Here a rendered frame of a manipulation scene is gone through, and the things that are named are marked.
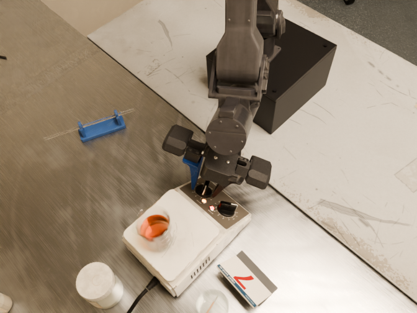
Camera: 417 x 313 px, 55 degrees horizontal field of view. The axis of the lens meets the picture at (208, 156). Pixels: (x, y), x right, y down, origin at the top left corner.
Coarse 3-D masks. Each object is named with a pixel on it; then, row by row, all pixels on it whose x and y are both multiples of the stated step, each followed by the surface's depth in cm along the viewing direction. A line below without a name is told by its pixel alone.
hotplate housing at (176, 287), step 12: (180, 192) 72; (240, 228) 72; (216, 240) 67; (228, 240) 71; (132, 252) 68; (204, 252) 66; (216, 252) 69; (144, 264) 67; (192, 264) 65; (204, 264) 68; (156, 276) 66; (180, 276) 64; (192, 276) 67; (168, 288) 64; (180, 288) 66
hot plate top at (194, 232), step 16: (176, 192) 70; (176, 208) 68; (192, 208) 68; (176, 224) 67; (192, 224) 66; (208, 224) 66; (128, 240) 66; (176, 240) 65; (192, 240) 65; (208, 240) 65; (144, 256) 64; (160, 256) 64; (176, 256) 64; (192, 256) 64; (160, 272) 63; (176, 272) 62
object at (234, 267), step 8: (224, 264) 68; (232, 264) 69; (240, 264) 70; (232, 272) 68; (240, 272) 69; (248, 272) 70; (240, 280) 67; (248, 280) 68; (256, 280) 69; (248, 288) 66; (256, 288) 67; (256, 296) 66; (264, 296) 67
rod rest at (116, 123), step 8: (104, 120) 89; (112, 120) 89; (120, 120) 89; (88, 128) 88; (96, 128) 88; (104, 128) 88; (112, 128) 88; (120, 128) 88; (80, 136) 87; (88, 136) 87; (96, 136) 87
